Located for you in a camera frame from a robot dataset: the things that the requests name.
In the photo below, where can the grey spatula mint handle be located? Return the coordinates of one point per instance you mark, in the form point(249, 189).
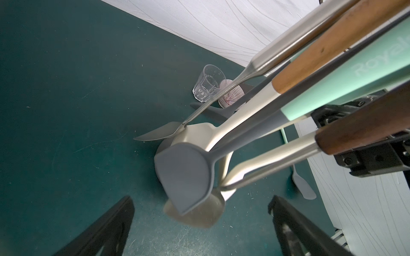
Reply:
point(302, 185)

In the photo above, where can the clear drinking glass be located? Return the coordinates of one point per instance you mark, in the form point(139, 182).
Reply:
point(209, 83)

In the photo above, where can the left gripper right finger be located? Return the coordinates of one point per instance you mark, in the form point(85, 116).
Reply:
point(295, 232)

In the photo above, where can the cream spatula mint handle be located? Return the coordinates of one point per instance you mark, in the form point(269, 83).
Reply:
point(379, 119)

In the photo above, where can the white spatula light wood handle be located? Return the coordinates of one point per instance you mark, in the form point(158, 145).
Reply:
point(356, 23)

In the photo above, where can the pink striped bowl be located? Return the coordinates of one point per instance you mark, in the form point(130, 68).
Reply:
point(232, 96)

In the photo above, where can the grey utensil mint handle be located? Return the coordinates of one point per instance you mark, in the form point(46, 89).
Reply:
point(186, 171)

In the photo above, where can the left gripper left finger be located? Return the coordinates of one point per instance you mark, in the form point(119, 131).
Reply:
point(107, 236)

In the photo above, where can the brown metal scroll stand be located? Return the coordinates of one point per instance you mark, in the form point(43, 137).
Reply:
point(222, 114)

